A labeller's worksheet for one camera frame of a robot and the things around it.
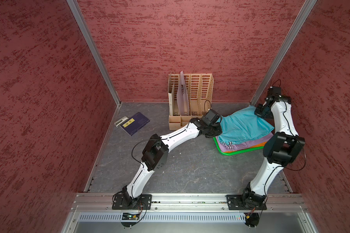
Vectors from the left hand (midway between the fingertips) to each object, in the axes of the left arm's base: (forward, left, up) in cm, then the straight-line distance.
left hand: (221, 134), depth 84 cm
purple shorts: (-7, -1, -2) cm, 8 cm away
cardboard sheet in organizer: (+19, +31, +9) cm, 37 cm away
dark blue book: (+18, +59, -14) cm, 64 cm away
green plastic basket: (-9, -1, -6) cm, 11 cm away
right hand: (+11, -25, +4) cm, 28 cm away
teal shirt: (+8, -15, 0) cm, 17 cm away
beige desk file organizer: (+44, +9, -2) cm, 45 cm away
